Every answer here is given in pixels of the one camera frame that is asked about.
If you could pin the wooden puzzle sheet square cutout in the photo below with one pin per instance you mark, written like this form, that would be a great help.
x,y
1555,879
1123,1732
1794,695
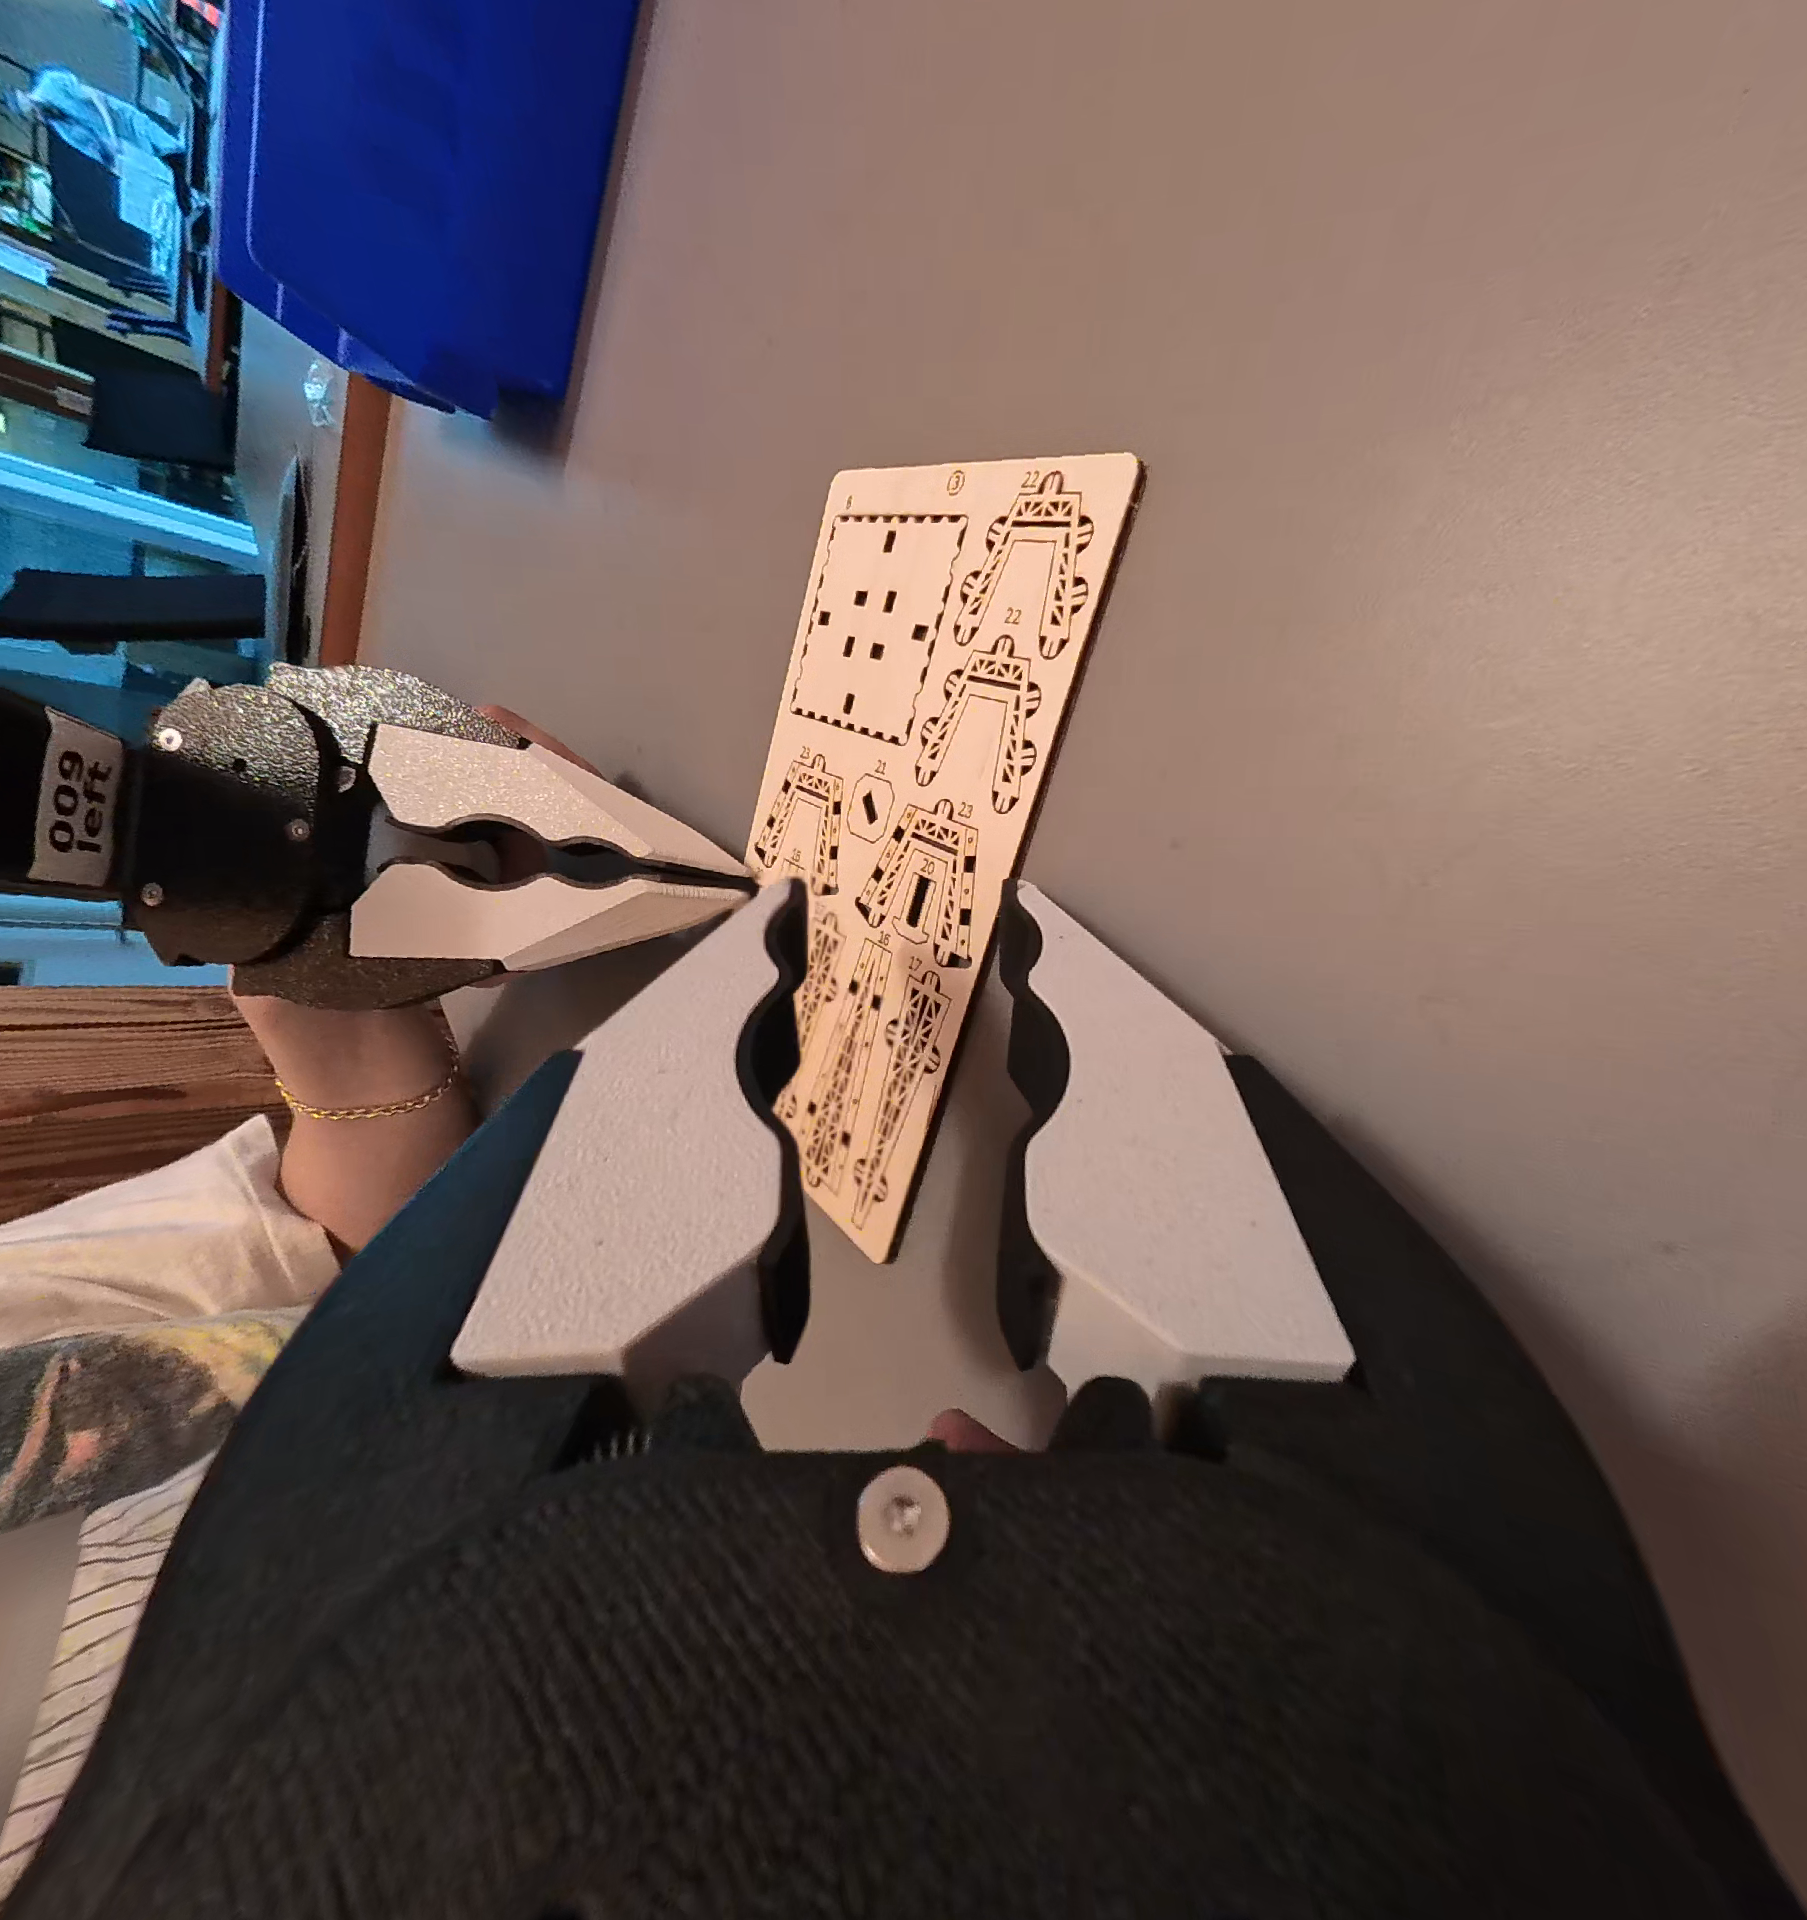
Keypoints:
x,y
978,660

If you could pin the person's left hand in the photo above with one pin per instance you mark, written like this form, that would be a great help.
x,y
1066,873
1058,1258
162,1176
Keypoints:
x,y
347,1050

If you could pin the person's left forearm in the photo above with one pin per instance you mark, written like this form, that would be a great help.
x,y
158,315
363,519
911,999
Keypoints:
x,y
377,1171

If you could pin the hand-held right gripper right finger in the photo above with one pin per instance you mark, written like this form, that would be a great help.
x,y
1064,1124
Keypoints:
x,y
1173,1200

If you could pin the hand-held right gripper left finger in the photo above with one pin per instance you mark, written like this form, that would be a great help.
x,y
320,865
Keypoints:
x,y
647,1186

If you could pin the blue plastic bin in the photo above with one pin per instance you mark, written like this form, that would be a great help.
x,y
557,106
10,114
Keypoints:
x,y
409,179

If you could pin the white printed shirt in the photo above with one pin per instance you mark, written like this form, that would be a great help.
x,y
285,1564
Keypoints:
x,y
123,1246

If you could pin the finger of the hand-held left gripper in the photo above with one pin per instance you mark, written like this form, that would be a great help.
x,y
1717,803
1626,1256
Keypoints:
x,y
512,787
484,918

